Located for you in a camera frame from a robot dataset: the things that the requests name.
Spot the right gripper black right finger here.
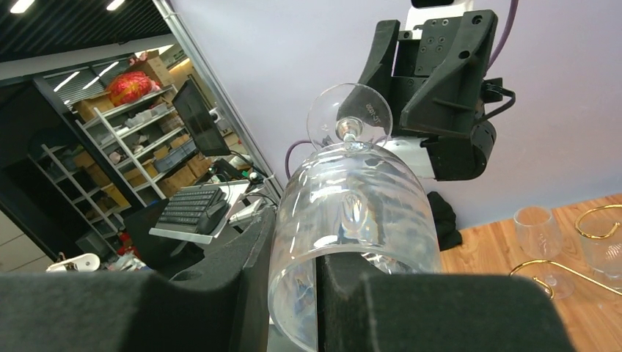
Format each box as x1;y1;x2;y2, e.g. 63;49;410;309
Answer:
315;253;574;351

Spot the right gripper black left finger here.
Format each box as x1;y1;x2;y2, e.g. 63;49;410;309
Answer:
1;207;276;351

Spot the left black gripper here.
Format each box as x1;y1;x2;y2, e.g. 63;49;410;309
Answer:
337;10;499;139

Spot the wine glass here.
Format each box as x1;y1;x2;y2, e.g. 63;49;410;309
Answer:
268;84;441;351
513;206;574;299
579;211;621;291

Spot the gold wire glass rack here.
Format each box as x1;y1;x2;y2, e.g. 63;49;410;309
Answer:
509;204;621;299

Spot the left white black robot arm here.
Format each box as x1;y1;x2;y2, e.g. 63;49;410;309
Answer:
338;10;516;181

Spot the black keyboard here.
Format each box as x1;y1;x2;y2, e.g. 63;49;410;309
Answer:
148;186;230;245

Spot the black cloth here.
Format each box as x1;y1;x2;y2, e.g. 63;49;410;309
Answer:
427;191;463;252

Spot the black computer monitor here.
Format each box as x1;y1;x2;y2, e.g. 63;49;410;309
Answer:
172;79;231;157

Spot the storage shelf with boxes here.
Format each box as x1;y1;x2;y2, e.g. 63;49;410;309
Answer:
31;85;208;241

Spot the white teleoperation handle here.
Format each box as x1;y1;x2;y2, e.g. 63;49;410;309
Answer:
45;252;101;272

